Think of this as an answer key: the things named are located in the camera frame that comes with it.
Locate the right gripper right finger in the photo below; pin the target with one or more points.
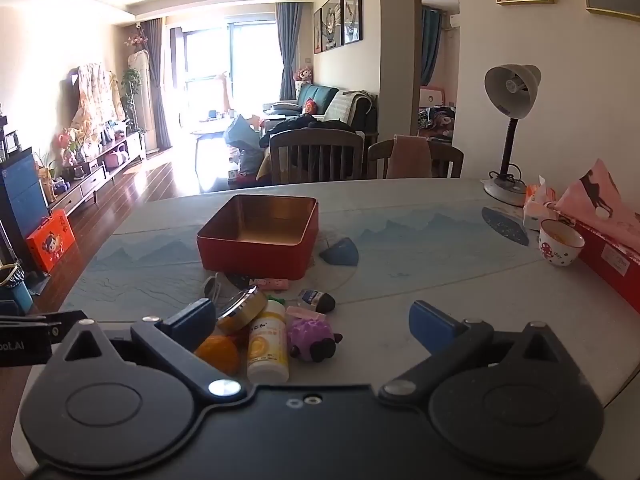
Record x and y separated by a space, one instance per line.
454 346

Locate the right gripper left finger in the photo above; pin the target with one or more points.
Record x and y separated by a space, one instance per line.
171 343

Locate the orange mandarin fruit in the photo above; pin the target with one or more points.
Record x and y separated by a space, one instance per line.
219 351

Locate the round gold metal tin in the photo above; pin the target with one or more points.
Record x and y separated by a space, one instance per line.
240 310

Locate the white yellow pill bottle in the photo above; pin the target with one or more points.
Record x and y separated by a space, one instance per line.
267 352

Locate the small pink box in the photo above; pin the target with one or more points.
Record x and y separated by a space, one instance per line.
302 314

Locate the purple sheep toy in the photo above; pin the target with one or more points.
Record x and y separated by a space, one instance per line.
312 340

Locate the teal waste bin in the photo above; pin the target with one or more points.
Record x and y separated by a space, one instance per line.
15 298

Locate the orange gift box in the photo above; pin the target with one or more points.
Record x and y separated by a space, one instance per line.
51 240

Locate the pink tube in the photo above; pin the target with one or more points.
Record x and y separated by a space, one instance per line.
276 284

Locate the dark blue cabinet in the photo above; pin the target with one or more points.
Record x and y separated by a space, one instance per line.
22 203

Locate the red square metal tin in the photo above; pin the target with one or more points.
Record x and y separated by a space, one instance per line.
261 236

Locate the white red patterned cup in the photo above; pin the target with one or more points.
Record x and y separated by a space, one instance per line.
559 243

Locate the wooden tv console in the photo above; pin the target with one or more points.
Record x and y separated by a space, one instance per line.
78 184

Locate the orange white snack packet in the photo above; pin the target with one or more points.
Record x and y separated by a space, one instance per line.
539 204

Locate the red flat box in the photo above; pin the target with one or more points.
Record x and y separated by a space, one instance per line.
616 264

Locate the pink towel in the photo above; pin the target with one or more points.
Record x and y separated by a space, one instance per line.
410 158

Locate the wooden chair with towel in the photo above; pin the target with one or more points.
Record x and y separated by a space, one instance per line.
447 161

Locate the light blue bag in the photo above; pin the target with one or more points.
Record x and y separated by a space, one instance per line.
241 135

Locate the wooden dining chair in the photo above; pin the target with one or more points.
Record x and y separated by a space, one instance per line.
312 155

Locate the grey desk lamp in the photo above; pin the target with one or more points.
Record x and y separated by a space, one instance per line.
512 89

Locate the dark green sofa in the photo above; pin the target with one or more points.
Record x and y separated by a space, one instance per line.
358 108

